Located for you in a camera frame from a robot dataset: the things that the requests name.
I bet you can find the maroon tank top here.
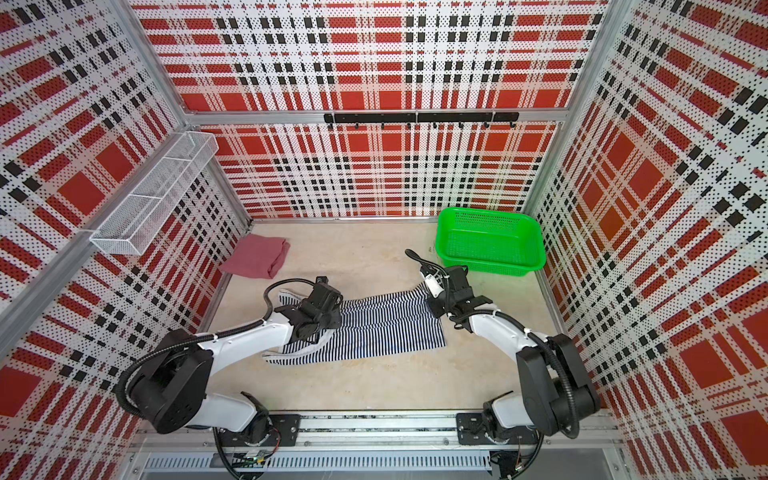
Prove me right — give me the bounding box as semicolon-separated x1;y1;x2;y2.
219;234;291;279

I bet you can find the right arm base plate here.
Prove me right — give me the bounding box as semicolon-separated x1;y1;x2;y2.
456;411;538;445

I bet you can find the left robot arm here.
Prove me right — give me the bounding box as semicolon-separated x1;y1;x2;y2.
115;276;343;445

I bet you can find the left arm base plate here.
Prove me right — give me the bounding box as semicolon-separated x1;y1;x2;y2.
220;414;301;448

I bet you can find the aluminium front rail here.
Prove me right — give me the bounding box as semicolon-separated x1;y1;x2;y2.
129;410;624;454

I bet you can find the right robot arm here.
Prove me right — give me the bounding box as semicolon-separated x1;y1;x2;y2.
420;261;601;443

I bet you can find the striped tank top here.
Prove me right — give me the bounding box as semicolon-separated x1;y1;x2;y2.
262;284;446;366

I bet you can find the green plastic basket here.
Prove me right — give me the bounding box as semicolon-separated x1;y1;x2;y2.
435;207;547;277

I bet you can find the black hook rail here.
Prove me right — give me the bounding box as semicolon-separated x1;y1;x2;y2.
323;111;520;126

